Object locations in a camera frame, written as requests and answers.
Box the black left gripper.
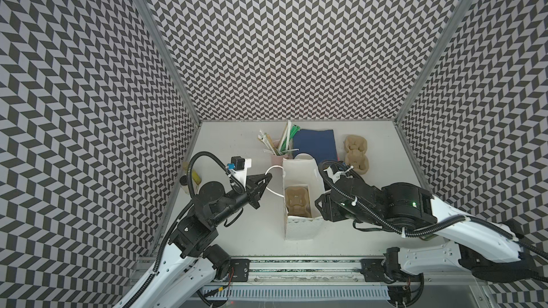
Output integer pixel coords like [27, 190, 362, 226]
[211, 172, 273, 227]

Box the beige pulp cup carrier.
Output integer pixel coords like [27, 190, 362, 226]
[285, 186, 312, 218]
[344, 135, 370, 175]

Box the white paper takeout bag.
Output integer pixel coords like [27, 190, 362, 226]
[270, 153, 325, 241]

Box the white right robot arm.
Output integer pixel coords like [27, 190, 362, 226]
[315, 161, 547, 283]

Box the pink utensil holder cup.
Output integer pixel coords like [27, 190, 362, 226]
[271, 140, 288, 166]

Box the green straws bundle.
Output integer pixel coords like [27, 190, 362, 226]
[278, 121, 301, 155]

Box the stack of paper cups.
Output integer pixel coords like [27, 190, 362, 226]
[294, 153, 314, 160]

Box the green yellow bottle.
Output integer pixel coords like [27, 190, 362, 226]
[182, 162, 202, 185]

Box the blue napkin stack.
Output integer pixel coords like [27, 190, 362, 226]
[293, 129, 338, 165]

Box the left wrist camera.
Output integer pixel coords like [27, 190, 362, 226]
[226, 156, 252, 188]

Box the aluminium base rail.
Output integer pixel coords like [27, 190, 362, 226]
[210, 257, 497, 307]

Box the aluminium corner post left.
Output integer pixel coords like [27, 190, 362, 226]
[132, 0, 201, 125]

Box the aluminium corner post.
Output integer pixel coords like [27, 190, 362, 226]
[394, 0, 474, 127]
[132, 0, 201, 125]

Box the aluminium corner post right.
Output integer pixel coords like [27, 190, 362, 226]
[394, 0, 474, 127]

